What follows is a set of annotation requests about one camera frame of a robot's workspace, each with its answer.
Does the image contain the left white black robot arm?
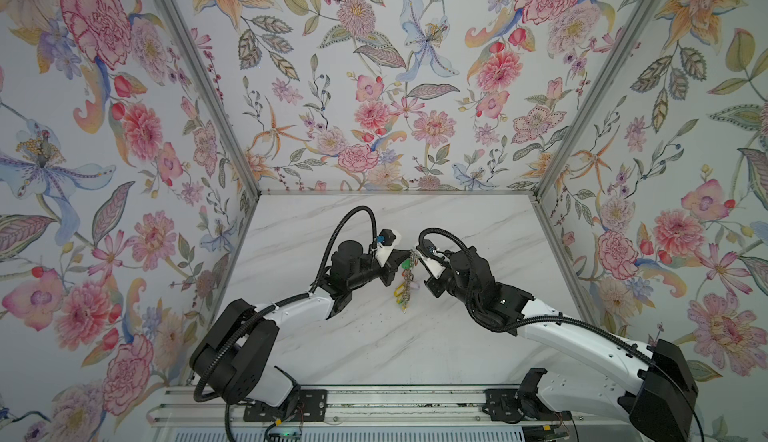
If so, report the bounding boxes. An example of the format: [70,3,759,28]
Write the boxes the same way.
[189,236,413,422]

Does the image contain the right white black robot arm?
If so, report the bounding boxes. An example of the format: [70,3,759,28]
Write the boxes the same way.
[416,242,701,441]

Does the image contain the aluminium mounting rail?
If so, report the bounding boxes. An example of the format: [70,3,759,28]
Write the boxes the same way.
[146,384,661,429]

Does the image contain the aluminium corner post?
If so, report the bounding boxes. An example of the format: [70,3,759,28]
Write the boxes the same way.
[531,0,660,202]
[154,0,260,200]

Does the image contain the left aluminium corner post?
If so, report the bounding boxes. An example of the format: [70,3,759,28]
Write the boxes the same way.
[154,0,260,200]

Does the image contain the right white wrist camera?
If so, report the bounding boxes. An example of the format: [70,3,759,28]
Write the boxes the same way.
[416,245,445,280]

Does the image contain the right aluminium corner post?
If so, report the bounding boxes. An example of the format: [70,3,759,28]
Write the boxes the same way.
[531,0,660,202]

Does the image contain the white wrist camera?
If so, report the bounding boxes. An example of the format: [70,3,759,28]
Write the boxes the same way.
[416,245,445,280]
[374,229,401,267]

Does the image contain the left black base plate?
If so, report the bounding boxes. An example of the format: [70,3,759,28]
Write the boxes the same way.
[243,388,328,423]

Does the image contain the large metal keyring with keys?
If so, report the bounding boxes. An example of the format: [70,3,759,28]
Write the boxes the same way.
[393,251,418,312]

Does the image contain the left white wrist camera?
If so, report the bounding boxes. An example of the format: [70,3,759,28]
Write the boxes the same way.
[374,229,401,267]

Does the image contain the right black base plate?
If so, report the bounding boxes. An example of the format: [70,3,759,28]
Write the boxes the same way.
[482,388,572,424]

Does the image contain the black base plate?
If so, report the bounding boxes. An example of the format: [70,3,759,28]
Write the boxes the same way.
[482,388,572,424]
[243,388,328,423]

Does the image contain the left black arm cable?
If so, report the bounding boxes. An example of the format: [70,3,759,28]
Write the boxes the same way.
[308,205,379,293]

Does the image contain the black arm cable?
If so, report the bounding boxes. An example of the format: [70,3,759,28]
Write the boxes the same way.
[308,205,379,293]
[417,227,475,263]

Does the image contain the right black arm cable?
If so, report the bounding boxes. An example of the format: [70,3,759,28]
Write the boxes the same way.
[417,227,475,263]

